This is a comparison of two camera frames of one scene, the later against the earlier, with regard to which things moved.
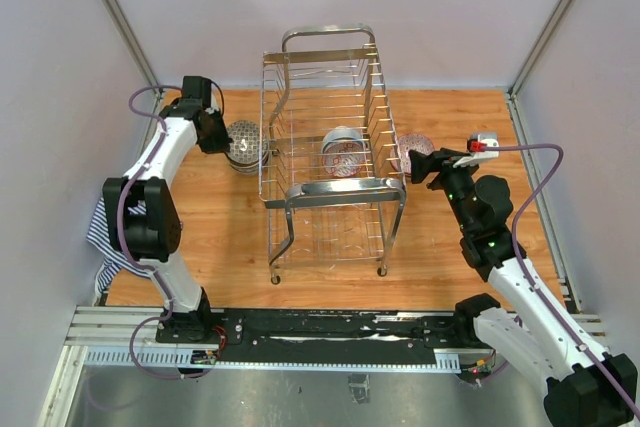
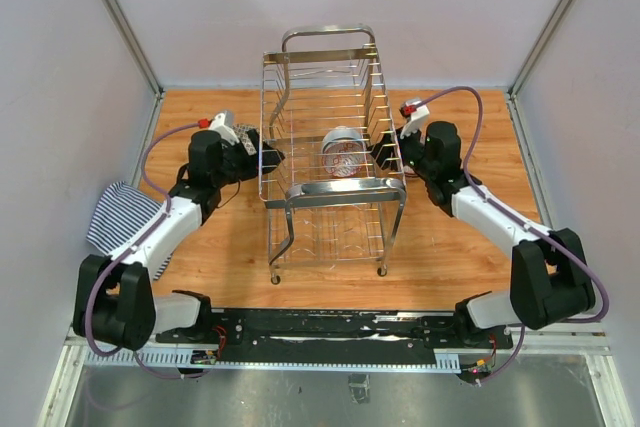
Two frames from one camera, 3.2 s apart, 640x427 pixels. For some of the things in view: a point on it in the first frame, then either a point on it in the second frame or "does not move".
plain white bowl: x=342 y=133 does not move
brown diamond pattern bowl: x=250 y=142 does not move
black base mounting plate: x=327 y=334 does not move
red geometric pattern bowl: x=343 y=159 does not move
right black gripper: x=446 y=166 -> x=382 y=151
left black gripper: x=222 y=142 -> x=252 y=162
